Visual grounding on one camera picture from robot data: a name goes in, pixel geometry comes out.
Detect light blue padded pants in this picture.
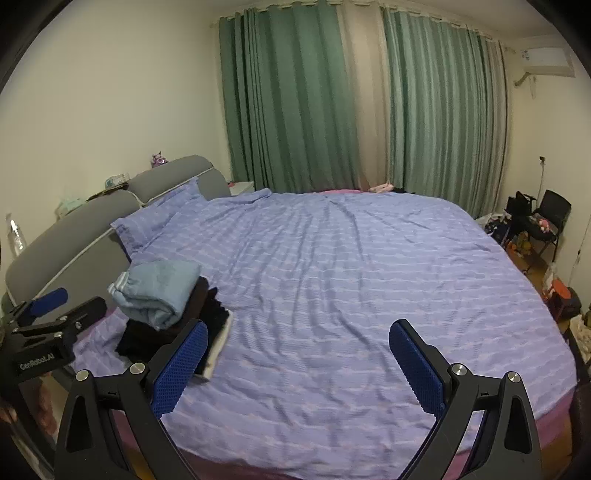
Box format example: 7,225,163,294
107,260,201,331

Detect grey padded headboard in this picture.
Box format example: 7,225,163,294
1,155,230,321

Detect black folded clothes stack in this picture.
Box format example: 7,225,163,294
114,275,235,383

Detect clear plastic bottle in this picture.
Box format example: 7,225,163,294
8,219,27,257

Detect purple striped pillow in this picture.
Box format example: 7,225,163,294
111,178,205,259

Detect red stool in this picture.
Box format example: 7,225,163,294
548,280,578,322

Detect purple plush toy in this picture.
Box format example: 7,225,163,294
150,152,168,169

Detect black folding chair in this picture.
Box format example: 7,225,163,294
526,190,572,261

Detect white nightstand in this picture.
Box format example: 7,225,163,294
228,181,256,197

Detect purple floral bed cover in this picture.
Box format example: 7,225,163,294
71,187,578,471

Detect green curtains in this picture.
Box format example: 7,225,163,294
217,1,510,217

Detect white air conditioner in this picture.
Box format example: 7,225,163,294
514,47,575,87

